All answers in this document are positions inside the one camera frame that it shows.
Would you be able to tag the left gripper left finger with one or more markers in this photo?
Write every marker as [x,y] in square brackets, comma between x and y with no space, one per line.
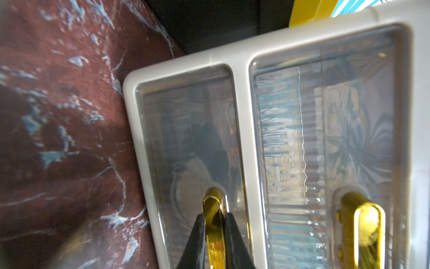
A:
[194,254]

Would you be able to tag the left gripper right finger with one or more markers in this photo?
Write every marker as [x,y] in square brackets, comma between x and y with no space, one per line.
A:
[237,256]

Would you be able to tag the transparent drawer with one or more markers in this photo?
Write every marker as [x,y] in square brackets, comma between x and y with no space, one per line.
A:
[191,136]
[328,122]

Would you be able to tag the beige drawer organizer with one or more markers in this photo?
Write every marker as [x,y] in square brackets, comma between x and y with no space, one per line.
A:
[365,243]

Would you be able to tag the yellow black toolbox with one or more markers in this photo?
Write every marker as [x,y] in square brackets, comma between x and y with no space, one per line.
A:
[199,25]

